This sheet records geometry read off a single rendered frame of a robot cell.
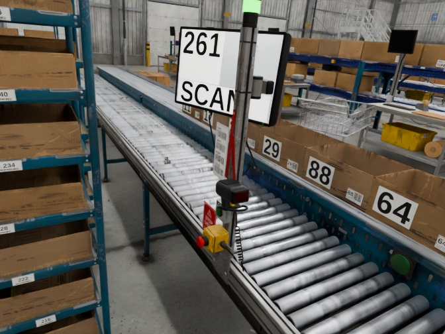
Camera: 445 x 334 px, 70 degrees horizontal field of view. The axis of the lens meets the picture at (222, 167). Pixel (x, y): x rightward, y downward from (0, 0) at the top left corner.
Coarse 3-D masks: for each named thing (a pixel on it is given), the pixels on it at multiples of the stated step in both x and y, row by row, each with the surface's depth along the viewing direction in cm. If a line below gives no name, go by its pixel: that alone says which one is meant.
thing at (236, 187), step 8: (216, 184) 105; (224, 184) 102; (232, 184) 101; (240, 184) 102; (216, 192) 106; (224, 192) 101; (232, 192) 97; (240, 192) 98; (248, 192) 100; (224, 200) 104; (232, 200) 98; (240, 200) 98; (224, 208) 104; (232, 208) 105
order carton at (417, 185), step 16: (384, 176) 132; (400, 176) 138; (416, 176) 142; (432, 176) 137; (400, 192) 120; (416, 192) 143; (432, 192) 137; (368, 208) 133; (432, 208) 110; (416, 224) 116; (432, 224) 111; (416, 240) 117; (432, 240) 112
